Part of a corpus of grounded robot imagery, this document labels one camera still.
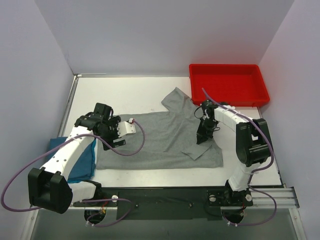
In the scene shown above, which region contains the purple cable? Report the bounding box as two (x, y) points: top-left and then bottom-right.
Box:
(201, 87), (278, 227)
(1, 119), (146, 228)

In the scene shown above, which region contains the aluminium front rail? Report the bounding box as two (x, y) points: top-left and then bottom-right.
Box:
(71, 187), (299, 209)

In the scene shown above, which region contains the folded blue t shirt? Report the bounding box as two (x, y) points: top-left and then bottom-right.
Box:
(45, 137), (97, 184)

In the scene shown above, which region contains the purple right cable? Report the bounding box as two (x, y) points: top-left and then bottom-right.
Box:
(201, 87), (278, 227)

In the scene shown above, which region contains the grey t shirt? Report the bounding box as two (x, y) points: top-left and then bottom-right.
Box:
(96, 88), (224, 170)

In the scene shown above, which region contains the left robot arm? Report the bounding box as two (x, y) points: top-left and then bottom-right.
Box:
(27, 103), (135, 214)

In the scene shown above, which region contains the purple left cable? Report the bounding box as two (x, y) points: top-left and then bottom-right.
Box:
(1, 119), (146, 228)

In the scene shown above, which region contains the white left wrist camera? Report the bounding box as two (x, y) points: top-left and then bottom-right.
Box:
(117, 118), (136, 138)

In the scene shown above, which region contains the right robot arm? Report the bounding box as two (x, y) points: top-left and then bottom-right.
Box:
(196, 100), (273, 206)

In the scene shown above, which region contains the red plastic bin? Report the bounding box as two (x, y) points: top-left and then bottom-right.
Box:
(189, 63), (270, 107)

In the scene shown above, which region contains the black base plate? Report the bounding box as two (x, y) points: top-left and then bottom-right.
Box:
(74, 186), (253, 223)

